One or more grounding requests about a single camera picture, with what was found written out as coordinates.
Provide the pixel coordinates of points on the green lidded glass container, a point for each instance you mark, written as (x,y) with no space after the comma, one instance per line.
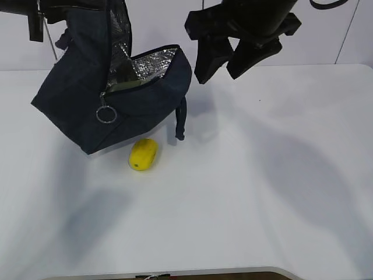
(122,76)

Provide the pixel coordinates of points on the dark navy lunch bag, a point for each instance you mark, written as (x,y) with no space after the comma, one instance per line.
(75,98)

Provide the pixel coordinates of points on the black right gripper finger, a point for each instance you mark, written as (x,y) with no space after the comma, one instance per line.
(213,52)
(247,55)

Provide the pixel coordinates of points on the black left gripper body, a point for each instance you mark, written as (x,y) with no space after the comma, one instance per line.
(36,12)

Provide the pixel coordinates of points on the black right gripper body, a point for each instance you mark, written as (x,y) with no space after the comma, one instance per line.
(258,22)

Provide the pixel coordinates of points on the yellow lemon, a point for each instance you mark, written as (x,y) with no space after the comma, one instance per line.
(143,154)

